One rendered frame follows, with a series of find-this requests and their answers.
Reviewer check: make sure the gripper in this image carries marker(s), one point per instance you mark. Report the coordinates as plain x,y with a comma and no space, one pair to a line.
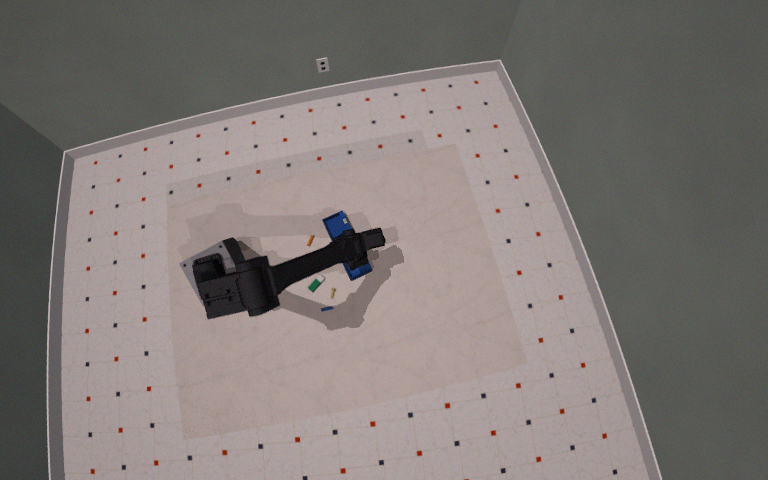
354,264

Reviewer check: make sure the dark blue rack of bins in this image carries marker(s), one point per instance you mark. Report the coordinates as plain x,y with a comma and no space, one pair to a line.
335,225

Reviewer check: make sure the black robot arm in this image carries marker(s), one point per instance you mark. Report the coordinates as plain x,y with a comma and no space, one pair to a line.
245,289

